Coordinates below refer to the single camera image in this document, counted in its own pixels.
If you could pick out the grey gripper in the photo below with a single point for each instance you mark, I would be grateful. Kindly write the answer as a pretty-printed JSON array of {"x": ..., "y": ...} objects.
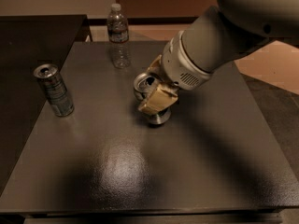
[{"x": 177, "y": 65}]

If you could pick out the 7up soda can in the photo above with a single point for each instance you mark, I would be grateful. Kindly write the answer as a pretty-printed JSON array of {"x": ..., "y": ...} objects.
[{"x": 142, "y": 84}]

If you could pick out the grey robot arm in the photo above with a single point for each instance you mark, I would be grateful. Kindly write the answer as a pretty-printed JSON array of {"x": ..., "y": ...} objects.
[{"x": 229, "y": 31}]

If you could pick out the silver energy drink can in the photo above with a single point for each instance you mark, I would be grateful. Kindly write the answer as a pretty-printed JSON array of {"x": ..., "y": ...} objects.
[{"x": 52, "y": 84}]

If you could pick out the clear plastic water bottle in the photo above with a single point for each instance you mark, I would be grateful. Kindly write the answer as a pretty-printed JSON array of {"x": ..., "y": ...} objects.
[{"x": 118, "y": 36}]

